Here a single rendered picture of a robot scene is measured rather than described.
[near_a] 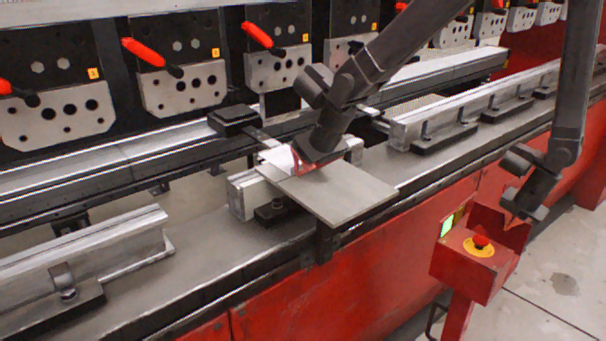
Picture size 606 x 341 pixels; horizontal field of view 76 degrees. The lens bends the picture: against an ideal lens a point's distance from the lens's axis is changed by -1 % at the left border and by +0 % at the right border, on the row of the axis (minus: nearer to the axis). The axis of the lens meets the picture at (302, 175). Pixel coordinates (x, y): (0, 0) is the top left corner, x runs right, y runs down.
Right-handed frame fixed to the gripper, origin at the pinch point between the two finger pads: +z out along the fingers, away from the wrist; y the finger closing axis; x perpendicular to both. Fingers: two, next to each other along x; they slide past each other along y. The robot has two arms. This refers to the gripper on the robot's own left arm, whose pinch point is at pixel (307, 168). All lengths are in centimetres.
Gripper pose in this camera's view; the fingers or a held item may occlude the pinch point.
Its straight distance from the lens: 84.9
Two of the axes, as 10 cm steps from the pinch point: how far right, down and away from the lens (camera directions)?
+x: 5.5, 7.6, -3.5
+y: -7.8, 3.1, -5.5
